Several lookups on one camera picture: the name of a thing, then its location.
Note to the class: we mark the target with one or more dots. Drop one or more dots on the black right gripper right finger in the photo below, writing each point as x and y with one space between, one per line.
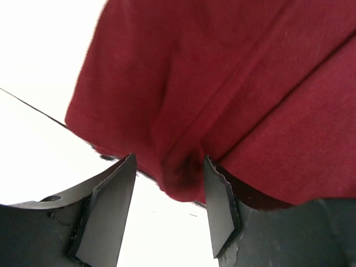
249 228

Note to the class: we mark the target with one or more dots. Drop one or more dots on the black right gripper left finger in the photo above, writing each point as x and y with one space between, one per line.
81 226

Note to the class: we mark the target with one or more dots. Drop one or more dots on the dark red t shirt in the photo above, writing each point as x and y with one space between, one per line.
266 88

